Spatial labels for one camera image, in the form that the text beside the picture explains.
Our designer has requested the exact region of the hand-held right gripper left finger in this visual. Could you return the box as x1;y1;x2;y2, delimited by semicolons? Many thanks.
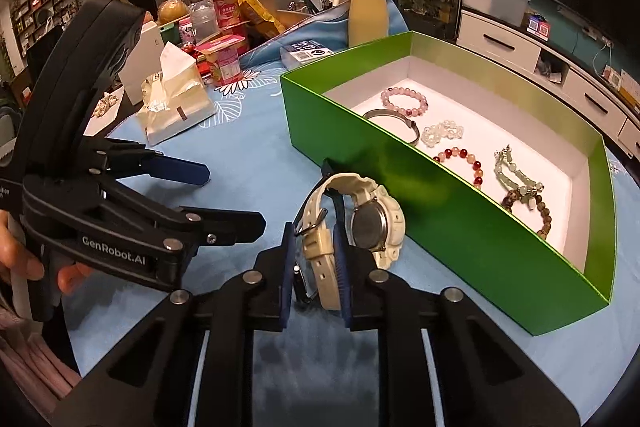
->
50;222;296;427

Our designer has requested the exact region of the small cardboard box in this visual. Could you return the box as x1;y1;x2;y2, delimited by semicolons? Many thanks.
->
600;66;640;108

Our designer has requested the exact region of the person's pink clothing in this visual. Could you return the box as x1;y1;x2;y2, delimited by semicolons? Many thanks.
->
0;292;83;413

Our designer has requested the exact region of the glass tank with plants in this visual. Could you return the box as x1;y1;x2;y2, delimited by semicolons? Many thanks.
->
397;0;461;40

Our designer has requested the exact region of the clear plastic cup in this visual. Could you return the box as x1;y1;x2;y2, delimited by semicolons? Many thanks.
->
190;0;221;44

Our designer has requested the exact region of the silver bangle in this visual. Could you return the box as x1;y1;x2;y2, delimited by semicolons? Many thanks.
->
362;108;418;146

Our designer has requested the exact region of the red bead bracelet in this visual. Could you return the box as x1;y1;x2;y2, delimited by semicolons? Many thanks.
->
433;147;486;190

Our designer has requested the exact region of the bread bun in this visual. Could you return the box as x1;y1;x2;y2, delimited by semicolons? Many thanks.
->
157;0;191;25

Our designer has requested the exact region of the green cardboard box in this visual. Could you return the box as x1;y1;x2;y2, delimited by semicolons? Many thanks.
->
280;31;617;337

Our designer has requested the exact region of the seashell ornament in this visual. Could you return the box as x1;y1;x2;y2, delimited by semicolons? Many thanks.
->
94;91;119;118

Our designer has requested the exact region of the pink yogurt cup pack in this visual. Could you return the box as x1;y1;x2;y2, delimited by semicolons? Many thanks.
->
195;34;248;88

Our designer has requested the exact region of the cream tissue box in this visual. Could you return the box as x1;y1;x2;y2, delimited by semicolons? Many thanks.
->
137;42;217;146

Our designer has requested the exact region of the clear crystal bead bracelet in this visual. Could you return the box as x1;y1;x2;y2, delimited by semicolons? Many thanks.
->
421;119;463;146

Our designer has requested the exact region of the brown bead bracelet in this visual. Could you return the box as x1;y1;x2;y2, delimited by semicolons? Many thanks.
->
501;189;553;242

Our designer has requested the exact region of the yellow snack bag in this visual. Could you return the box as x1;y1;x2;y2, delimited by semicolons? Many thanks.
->
240;0;287;40

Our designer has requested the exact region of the white wrist watch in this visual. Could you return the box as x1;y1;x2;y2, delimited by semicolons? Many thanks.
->
300;173;406;310

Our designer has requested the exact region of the white tv cabinet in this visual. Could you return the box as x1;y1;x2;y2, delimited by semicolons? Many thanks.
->
457;9;640;158

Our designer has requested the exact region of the blue floral tablecloth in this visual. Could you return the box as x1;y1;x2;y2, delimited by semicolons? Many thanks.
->
65;2;640;427

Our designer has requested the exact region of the small blue white box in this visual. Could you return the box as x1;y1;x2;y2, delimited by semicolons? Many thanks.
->
280;39;335;68

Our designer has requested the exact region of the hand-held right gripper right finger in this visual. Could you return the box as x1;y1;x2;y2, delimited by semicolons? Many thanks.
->
332;226;585;427

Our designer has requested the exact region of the pink bead bracelet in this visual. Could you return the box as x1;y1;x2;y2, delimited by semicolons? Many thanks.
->
381;86;430;115

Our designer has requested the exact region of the yellow bottle with red strap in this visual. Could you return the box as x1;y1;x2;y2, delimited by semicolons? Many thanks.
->
347;0;393;49

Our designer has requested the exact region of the red cartoon toy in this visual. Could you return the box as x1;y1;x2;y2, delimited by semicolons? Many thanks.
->
177;19;198;56

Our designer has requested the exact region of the green jade bracelet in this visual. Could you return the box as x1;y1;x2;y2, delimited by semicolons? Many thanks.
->
494;146;546;208

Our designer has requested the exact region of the bookshelf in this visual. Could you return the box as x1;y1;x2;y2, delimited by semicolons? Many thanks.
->
10;0;81;58

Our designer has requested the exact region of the white paper carton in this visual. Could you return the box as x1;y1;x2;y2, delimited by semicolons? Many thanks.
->
119;24;166;106

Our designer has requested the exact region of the person's left hand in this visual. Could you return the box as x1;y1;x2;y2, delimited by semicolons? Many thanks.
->
0;212;93;295

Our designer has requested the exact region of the pink yogurt cup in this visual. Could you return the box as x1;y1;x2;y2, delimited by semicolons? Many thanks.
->
212;0;251;30

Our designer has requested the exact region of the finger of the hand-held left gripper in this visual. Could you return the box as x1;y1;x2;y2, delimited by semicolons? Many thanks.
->
82;135;211;188
22;174;268;255

